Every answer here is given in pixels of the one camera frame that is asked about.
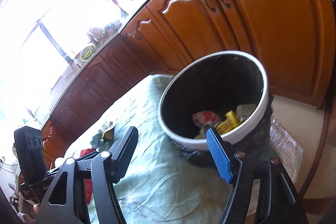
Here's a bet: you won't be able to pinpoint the red snack wrapper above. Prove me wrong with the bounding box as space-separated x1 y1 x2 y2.
80 148 96 203

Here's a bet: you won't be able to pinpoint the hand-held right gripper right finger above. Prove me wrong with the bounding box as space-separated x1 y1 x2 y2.
206 127 309 224

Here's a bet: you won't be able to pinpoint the kitchen window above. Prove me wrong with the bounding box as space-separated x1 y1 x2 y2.
0 0 87 119

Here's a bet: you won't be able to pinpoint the white-rimmed black trash bin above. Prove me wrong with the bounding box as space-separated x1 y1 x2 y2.
160 53 273 165

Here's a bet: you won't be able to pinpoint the yellow foam fruit net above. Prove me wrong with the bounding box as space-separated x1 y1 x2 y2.
215 110 244 134

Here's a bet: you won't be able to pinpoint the silver foil mat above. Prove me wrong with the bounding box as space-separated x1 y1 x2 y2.
269 116 303 169

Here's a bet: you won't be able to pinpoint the green floral tablecloth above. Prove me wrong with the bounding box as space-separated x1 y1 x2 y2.
62 74 263 224

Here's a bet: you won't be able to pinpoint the green snack wrapper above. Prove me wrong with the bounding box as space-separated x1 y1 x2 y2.
101 122 116 142

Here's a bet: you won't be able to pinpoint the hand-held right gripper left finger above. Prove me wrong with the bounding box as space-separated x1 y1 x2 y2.
34 126 139 224

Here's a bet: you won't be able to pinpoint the white foam block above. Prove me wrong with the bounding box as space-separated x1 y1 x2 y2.
236 104 256 119

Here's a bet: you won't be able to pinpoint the red and white wrapper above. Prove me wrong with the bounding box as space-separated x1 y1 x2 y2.
192 110 222 128

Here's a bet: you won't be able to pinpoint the white round bin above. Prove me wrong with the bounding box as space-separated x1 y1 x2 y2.
158 51 273 152

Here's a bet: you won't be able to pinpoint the wooden lower cabinets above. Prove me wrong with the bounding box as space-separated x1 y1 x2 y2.
39 0 336 161

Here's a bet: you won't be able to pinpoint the speckled kitchen countertop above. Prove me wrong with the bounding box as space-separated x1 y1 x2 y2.
39 0 229 130

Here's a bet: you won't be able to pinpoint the basin of green vegetables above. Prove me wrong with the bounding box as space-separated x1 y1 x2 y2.
79 43 96 60

